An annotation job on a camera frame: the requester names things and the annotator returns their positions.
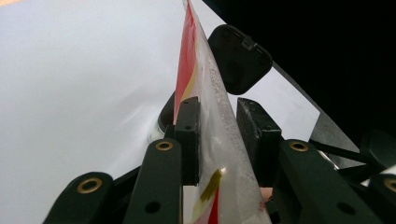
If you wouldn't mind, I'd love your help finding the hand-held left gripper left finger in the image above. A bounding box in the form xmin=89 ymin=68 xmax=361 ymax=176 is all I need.
xmin=164 ymin=96 xmax=200 ymax=187

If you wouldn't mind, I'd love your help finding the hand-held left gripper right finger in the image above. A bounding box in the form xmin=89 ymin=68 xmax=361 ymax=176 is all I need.
xmin=236 ymin=97 xmax=284 ymax=188

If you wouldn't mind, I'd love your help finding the white and red food bag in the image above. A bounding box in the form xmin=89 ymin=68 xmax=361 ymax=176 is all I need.
xmin=172 ymin=0 xmax=274 ymax=224

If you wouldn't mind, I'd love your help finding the clear container with black lid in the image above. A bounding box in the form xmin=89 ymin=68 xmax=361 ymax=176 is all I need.
xmin=148 ymin=23 xmax=274 ymax=143

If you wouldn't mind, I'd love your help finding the dark round object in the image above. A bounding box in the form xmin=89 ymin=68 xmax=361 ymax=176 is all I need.
xmin=359 ymin=129 xmax=396 ymax=171

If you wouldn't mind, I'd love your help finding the white paper sheet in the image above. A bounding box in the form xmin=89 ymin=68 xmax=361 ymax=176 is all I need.
xmin=0 ymin=0 xmax=321 ymax=224

